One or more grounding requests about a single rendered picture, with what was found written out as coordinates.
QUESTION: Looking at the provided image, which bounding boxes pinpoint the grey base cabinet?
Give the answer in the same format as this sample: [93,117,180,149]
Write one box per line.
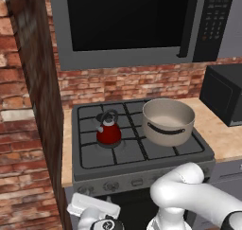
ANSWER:
[188,158,242,230]

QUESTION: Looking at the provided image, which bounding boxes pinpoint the grey gas stove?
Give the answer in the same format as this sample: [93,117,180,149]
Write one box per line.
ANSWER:
[71,97,217,230]

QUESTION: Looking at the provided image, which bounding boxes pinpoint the grey stove knob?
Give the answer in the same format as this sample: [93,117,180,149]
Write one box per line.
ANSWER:
[103,181,120,193]
[78,185,95,197]

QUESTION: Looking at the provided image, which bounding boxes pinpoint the black toaster oven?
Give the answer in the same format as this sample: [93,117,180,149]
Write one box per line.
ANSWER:
[199,62,242,128]

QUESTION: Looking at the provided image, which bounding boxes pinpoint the black oven door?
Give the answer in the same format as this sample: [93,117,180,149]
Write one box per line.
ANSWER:
[93,187,163,230]

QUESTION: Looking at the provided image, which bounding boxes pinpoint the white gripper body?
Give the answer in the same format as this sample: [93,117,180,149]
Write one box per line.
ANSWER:
[66,192,122,221]

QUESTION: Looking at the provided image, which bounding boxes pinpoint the dark wooden tall cabinet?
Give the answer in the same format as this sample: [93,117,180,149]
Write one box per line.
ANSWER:
[2,0,74,230]

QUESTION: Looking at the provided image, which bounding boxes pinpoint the black microwave door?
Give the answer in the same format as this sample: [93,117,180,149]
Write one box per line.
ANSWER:
[65,0,200,53]

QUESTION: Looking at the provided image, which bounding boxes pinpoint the grey microwave oven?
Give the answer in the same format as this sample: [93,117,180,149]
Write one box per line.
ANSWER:
[48,0,242,72]

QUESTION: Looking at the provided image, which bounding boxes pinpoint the beige pot with black handle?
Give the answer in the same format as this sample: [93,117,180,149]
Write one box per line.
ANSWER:
[141,97,197,148]

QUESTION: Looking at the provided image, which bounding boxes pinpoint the red kettle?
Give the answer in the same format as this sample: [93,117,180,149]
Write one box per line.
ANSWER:
[95,109,123,149]

